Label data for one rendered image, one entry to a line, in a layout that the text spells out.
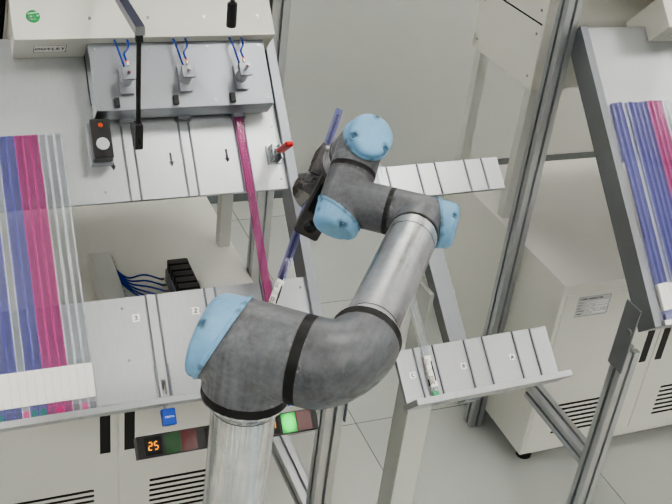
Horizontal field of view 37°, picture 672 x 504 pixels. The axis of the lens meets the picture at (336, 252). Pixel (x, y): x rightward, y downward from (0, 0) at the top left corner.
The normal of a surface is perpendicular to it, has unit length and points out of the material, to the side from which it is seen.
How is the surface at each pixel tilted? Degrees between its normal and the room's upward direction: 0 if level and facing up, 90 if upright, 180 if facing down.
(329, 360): 51
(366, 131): 45
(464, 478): 0
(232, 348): 62
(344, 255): 0
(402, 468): 90
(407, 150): 90
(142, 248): 0
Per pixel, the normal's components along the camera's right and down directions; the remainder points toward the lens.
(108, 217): 0.11, -0.85
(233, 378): -0.28, 0.42
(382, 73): 0.36, 0.51
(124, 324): 0.33, -0.24
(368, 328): 0.39, -0.71
